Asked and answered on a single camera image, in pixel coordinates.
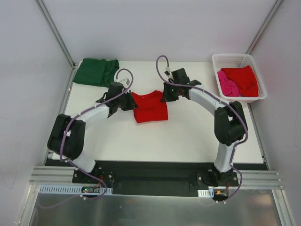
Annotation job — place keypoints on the red t shirt in basket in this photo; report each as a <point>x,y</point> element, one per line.
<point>245,80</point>

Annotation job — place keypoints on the aluminium frame post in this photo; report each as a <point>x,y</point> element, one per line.
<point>264,26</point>
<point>50,22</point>

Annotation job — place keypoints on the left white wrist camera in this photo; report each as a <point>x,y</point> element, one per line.
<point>125,82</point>

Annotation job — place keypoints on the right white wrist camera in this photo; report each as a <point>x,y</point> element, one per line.
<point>167,71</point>

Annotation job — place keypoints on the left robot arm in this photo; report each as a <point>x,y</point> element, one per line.
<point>68,132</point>

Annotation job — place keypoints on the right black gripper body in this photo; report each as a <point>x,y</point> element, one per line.
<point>169,92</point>

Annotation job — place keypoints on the red t shirt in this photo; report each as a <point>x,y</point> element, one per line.
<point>245,80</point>
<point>150,108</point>

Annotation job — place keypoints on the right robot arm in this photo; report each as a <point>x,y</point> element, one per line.
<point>230,127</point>

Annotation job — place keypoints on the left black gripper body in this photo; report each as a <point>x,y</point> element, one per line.
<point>127,101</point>

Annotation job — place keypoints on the right aluminium frame post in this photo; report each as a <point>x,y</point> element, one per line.
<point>264,26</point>

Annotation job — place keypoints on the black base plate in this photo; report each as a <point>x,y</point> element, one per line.
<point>182,179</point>

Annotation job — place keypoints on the folded green t shirt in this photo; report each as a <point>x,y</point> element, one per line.
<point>95,72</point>

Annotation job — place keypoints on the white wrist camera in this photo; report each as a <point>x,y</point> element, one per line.
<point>167,71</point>
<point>125,82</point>

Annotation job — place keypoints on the right white cable duct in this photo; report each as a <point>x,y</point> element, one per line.
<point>209,193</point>

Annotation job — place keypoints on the pink t shirt in basket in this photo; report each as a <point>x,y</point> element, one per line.
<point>228,87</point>

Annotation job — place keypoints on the left white cable duct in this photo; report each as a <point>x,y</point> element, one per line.
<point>76,190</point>

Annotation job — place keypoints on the white plastic basket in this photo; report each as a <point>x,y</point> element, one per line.
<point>238,61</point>

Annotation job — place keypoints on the white cable duct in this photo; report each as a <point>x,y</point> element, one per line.
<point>76,190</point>
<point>209,193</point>

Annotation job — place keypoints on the left aluminium frame post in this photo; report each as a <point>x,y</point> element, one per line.
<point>50,22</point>

